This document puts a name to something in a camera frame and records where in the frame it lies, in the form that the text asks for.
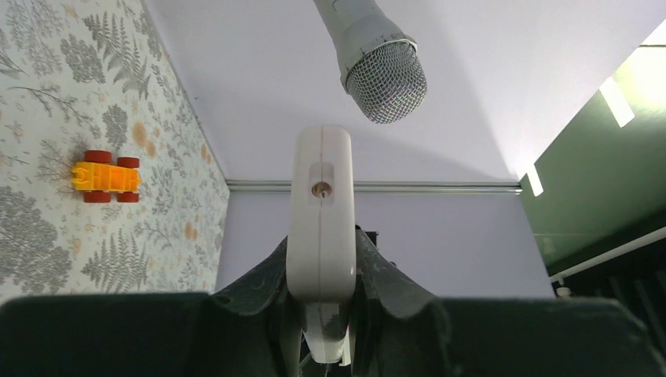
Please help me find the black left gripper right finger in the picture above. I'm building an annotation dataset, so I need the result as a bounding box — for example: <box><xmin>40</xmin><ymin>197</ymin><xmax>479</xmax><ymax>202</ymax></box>
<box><xmin>351</xmin><ymin>229</ymin><xmax>665</xmax><ymax>376</ymax></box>

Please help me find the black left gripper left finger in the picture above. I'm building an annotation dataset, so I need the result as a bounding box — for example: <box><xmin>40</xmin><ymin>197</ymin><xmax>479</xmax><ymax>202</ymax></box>
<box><xmin>1</xmin><ymin>242</ymin><xmax>287</xmax><ymax>376</ymax></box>

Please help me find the floral table mat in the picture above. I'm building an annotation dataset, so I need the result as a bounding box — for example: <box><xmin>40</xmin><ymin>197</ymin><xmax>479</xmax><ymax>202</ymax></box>
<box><xmin>1</xmin><ymin>1</ymin><xmax>229</xmax><ymax>302</ymax></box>

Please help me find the white remote control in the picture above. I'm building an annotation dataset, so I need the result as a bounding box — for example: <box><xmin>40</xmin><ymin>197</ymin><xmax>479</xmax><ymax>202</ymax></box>
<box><xmin>286</xmin><ymin>126</ymin><xmax>357</xmax><ymax>364</ymax></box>

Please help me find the silver microphone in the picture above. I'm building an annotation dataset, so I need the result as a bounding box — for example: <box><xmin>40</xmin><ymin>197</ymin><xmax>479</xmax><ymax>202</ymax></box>
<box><xmin>314</xmin><ymin>0</ymin><xmax>427</xmax><ymax>124</ymax></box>

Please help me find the orange toy car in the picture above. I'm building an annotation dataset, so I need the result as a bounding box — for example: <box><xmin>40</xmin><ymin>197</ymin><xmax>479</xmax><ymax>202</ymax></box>
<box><xmin>70</xmin><ymin>150</ymin><xmax>141</xmax><ymax>203</ymax></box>

